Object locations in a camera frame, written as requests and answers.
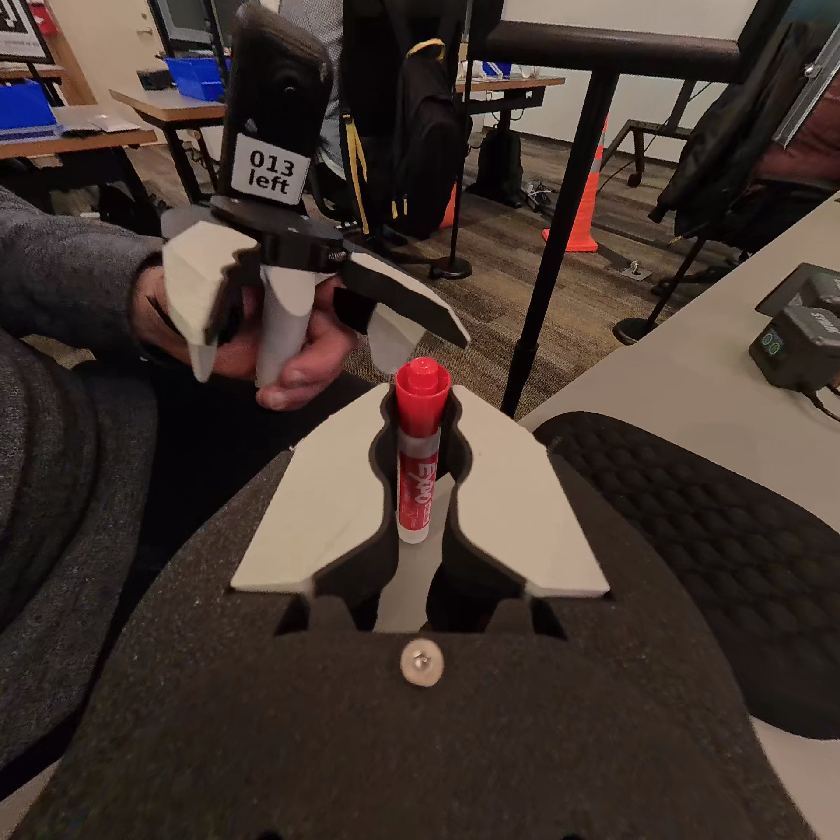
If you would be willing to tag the person's left hand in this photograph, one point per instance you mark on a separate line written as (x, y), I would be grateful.
(315, 367)

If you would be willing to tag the person's left forearm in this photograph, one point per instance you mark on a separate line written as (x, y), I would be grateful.
(59, 262)

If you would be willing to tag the computer monitor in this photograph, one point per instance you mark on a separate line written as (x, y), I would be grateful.
(180, 19)

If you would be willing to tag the wooden table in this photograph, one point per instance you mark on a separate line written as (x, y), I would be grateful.
(170, 105)
(518, 84)
(79, 139)

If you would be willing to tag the black mesh cushion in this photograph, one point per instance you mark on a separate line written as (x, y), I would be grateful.
(709, 544)

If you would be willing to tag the tall orange traffic cone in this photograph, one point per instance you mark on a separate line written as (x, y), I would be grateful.
(584, 203)

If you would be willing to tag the black round base stand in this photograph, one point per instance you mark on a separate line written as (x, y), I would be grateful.
(640, 331)

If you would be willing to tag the small orange traffic cone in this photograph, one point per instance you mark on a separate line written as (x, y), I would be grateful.
(450, 210)

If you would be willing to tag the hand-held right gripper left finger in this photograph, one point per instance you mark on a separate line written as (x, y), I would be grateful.
(315, 505)

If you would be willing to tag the framed wall poster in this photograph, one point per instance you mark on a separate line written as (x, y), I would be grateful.
(23, 29)

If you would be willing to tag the black jacket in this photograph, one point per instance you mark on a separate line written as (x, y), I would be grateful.
(728, 144)

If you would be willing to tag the black pole stand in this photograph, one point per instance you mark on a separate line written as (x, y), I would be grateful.
(453, 266)

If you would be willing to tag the red cap whiteboard marker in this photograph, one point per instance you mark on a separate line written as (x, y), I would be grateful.
(420, 472)

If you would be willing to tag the person's dark grey sweater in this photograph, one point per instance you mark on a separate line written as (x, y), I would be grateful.
(46, 459)

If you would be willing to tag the black floor bag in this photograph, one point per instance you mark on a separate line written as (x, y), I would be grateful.
(500, 164)

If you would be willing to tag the person's black pants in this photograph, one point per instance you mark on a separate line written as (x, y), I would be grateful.
(216, 453)

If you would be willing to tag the black backpack yellow trim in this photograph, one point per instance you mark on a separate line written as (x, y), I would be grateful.
(426, 144)

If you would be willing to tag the black battery charger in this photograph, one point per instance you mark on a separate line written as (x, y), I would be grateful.
(797, 348)
(823, 292)

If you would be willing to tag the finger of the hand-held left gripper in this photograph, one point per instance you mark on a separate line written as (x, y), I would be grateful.
(407, 292)
(197, 289)

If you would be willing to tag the black floor stand pole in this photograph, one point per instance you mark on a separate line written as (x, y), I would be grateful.
(610, 49)

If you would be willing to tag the blue storage bin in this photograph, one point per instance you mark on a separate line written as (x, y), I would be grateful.
(26, 105)
(197, 77)

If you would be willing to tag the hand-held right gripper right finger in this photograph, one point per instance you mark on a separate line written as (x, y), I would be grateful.
(525, 505)

